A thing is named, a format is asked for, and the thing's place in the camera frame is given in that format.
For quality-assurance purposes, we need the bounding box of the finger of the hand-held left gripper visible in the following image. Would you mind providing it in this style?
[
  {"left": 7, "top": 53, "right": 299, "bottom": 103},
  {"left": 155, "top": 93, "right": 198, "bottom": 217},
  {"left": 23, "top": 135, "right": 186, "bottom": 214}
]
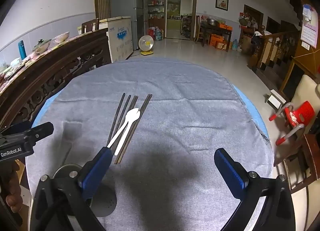
[{"left": 15, "top": 122, "right": 54, "bottom": 146}]

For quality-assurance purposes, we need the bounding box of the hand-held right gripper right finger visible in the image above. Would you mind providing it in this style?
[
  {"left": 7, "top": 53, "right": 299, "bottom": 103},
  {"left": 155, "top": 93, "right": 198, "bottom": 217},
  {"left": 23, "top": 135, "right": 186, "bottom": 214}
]
[{"left": 214, "top": 148, "right": 300, "bottom": 231}]

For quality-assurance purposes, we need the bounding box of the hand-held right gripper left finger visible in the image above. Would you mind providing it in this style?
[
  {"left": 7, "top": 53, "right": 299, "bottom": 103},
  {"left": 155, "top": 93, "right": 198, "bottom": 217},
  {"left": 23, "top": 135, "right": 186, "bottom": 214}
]
[{"left": 30, "top": 147, "right": 113, "bottom": 231}]

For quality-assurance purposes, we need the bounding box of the grey metal utensil holder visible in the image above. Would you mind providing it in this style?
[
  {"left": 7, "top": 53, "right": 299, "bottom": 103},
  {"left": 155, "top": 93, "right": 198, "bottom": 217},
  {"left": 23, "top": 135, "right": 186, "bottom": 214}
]
[{"left": 53, "top": 163, "right": 117, "bottom": 218}]

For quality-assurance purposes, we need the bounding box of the white plastic spoon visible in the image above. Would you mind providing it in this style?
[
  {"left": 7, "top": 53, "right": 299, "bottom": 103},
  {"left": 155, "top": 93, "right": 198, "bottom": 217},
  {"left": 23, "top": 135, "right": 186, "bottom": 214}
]
[
  {"left": 106, "top": 108, "right": 140, "bottom": 148},
  {"left": 115, "top": 111, "right": 138, "bottom": 156}
]

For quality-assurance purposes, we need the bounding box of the dark metal chopstick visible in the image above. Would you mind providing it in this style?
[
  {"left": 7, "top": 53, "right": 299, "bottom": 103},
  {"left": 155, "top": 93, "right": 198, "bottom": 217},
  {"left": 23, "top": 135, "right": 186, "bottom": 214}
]
[
  {"left": 114, "top": 96, "right": 139, "bottom": 156},
  {"left": 112, "top": 95, "right": 136, "bottom": 152},
  {"left": 106, "top": 93, "right": 126, "bottom": 147},
  {"left": 110, "top": 94, "right": 132, "bottom": 144},
  {"left": 119, "top": 94, "right": 153, "bottom": 165},
  {"left": 114, "top": 93, "right": 150, "bottom": 164}
]

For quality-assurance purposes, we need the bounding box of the person's left hand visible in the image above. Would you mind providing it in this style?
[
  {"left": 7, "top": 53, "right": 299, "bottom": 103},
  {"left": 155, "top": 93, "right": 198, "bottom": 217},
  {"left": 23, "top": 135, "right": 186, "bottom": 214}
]
[{"left": 0, "top": 162, "right": 25, "bottom": 214}]

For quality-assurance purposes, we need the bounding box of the carved dark wooden table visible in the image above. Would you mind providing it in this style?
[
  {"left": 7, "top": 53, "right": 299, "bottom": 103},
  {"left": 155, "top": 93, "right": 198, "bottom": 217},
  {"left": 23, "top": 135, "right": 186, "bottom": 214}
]
[{"left": 0, "top": 28, "right": 112, "bottom": 131}]

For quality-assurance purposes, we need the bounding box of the blue thermos bottle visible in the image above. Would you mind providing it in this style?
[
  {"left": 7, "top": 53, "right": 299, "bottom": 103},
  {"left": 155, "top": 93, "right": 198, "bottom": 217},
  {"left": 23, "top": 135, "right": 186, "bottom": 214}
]
[{"left": 18, "top": 40, "right": 27, "bottom": 61}]

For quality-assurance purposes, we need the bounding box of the dark wooden stool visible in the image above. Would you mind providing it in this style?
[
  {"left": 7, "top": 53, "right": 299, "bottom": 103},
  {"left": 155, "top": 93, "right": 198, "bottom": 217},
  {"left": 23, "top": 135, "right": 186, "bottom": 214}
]
[{"left": 274, "top": 133, "right": 320, "bottom": 194}]

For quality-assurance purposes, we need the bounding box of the grey tablecloth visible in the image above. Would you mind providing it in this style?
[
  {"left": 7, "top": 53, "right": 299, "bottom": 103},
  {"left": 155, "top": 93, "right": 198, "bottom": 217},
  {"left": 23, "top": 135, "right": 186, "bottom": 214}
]
[{"left": 25, "top": 57, "right": 274, "bottom": 231}]

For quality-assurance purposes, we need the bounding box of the pot with glass lid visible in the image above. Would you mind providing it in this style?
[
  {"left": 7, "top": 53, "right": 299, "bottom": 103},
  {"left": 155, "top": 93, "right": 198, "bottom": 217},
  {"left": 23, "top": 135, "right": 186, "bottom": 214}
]
[{"left": 32, "top": 39, "right": 52, "bottom": 54}]

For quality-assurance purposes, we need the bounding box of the small white stool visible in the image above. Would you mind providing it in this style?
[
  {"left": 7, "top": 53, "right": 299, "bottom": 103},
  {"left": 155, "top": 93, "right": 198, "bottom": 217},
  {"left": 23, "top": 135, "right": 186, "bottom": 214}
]
[{"left": 265, "top": 89, "right": 287, "bottom": 111}]

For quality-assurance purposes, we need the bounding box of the red child chair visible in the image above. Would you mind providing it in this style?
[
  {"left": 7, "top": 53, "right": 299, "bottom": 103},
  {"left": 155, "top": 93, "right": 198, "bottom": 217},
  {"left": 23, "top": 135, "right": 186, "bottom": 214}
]
[{"left": 269, "top": 101, "right": 315, "bottom": 146}]

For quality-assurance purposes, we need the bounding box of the pink bowl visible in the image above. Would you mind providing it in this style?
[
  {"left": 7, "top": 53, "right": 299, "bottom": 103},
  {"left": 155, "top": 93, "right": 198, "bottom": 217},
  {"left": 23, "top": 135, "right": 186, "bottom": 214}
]
[{"left": 51, "top": 32, "right": 70, "bottom": 43}]

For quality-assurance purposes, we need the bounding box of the cream chair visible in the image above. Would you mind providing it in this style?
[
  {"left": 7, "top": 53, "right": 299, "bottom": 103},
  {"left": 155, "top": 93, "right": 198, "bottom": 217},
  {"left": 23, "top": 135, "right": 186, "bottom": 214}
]
[{"left": 290, "top": 74, "right": 320, "bottom": 133}]

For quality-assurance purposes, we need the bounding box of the wooden chair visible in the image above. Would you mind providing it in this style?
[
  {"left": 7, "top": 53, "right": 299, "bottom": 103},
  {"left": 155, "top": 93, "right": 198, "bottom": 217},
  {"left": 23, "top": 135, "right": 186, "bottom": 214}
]
[{"left": 81, "top": 18, "right": 100, "bottom": 33}]

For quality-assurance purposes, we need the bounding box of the white chest freezer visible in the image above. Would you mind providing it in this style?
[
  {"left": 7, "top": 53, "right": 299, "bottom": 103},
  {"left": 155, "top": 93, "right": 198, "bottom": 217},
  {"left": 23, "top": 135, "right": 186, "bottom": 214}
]
[{"left": 77, "top": 16, "right": 134, "bottom": 63}]

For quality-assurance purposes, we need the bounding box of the orange cardboard box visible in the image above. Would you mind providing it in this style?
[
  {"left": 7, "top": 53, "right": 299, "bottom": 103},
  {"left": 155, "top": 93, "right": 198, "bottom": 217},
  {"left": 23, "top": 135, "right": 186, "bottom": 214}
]
[{"left": 209, "top": 34, "right": 225, "bottom": 47}]

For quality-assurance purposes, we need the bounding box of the wooden stair railing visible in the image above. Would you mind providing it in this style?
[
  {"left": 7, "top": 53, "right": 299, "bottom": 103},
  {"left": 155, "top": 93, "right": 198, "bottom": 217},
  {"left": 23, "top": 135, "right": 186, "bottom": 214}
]
[{"left": 247, "top": 31, "right": 301, "bottom": 85}]

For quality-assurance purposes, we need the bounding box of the yellow electric heater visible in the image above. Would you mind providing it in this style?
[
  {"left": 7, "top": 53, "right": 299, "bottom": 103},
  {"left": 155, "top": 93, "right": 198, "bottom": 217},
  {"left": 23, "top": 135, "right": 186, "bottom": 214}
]
[{"left": 138, "top": 35, "right": 155, "bottom": 56}]

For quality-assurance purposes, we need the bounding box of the dark wooden side table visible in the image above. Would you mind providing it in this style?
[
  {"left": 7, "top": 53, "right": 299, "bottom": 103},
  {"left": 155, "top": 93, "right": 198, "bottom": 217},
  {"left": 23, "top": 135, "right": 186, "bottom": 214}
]
[{"left": 199, "top": 21, "right": 233, "bottom": 52}]

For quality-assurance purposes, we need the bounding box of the grey refrigerator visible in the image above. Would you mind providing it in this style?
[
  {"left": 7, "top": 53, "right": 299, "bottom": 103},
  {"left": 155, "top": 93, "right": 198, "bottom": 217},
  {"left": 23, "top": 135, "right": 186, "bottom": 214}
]
[{"left": 109, "top": 0, "right": 145, "bottom": 51}]

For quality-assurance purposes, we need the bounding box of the kitchen shelf with bottles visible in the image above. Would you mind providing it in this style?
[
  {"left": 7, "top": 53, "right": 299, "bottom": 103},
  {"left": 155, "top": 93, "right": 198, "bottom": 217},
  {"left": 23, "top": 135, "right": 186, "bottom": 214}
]
[{"left": 147, "top": 0, "right": 166, "bottom": 21}]

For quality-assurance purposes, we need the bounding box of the wall calendar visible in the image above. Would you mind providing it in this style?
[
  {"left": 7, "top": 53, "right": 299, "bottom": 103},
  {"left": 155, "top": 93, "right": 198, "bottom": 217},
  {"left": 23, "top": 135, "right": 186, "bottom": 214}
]
[{"left": 300, "top": 4, "right": 319, "bottom": 49}]

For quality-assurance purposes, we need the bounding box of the framed wall picture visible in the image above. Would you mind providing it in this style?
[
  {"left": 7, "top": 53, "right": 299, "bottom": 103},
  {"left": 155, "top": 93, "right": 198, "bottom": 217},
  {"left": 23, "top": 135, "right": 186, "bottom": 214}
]
[{"left": 215, "top": 0, "right": 229, "bottom": 11}]

